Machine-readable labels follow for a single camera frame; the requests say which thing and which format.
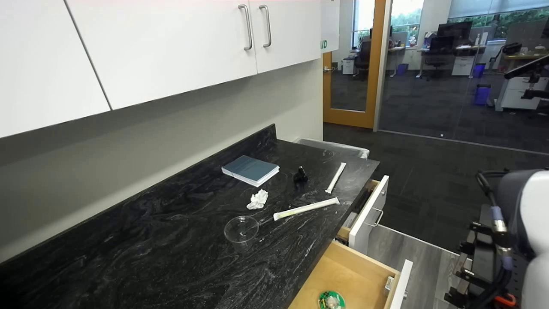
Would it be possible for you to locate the white drawer with wooden sides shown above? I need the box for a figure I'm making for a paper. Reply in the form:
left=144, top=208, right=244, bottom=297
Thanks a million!
left=336, top=174, right=391, bottom=254
left=288, top=239, right=415, bottom=309

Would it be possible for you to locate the blue grey book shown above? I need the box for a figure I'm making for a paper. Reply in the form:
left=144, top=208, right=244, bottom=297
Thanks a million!
left=220, top=153, right=281, bottom=189

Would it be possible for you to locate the small black clip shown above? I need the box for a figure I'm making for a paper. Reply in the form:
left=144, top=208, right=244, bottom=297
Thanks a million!
left=292, top=165, right=309, bottom=191

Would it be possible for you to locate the crumpled white paper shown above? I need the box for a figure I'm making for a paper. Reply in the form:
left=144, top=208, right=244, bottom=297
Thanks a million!
left=245, top=189, right=271, bottom=211

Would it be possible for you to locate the grey trash bin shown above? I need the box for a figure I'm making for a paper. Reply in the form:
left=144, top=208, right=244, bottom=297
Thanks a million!
left=297, top=136, right=372, bottom=160

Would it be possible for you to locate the white stick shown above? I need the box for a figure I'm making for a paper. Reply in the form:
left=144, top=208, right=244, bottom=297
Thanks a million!
left=324, top=162, right=348, bottom=196

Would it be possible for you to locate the white upper cabinet door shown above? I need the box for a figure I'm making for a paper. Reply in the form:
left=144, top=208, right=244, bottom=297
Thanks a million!
left=65, top=0, right=259, bottom=112
left=252, top=0, right=324, bottom=76
left=0, top=0, right=112, bottom=141

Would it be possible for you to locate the dark office chair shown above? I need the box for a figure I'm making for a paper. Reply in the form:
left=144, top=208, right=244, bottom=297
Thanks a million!
left=352, top=35, right=374, bottom=79

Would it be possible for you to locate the wooden framed glass door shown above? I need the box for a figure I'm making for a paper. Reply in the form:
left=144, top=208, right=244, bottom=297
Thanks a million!
left=321, top=0, right=391, bottom=131

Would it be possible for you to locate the green round item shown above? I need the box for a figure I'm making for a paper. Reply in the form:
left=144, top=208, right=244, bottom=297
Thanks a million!
left=317, top=289, right=347, bottom=309

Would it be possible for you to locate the white office desk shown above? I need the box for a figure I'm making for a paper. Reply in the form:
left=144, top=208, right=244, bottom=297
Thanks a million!
left=419, top=41, right=494, bottom=79

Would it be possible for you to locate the black computer monitor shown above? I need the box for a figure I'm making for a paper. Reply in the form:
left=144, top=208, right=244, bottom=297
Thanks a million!
left=436, top=21, right=474, bottom=43

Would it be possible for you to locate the black clamp with orange grip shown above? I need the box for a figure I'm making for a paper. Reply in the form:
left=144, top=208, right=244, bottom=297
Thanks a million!
left=444, top=266, right=520, bottom=309
left=460, top=220, right=499, bottom=259

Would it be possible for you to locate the white machine base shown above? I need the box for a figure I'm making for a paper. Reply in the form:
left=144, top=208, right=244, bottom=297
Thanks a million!
left=494, top=53, right=549, bottom=113

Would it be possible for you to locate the silver cabinet door handle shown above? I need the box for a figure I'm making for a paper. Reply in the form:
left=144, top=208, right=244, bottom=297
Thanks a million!
left=257, top=4, right=275, bottom=50
left=237, top=4, right=256, bottom=53

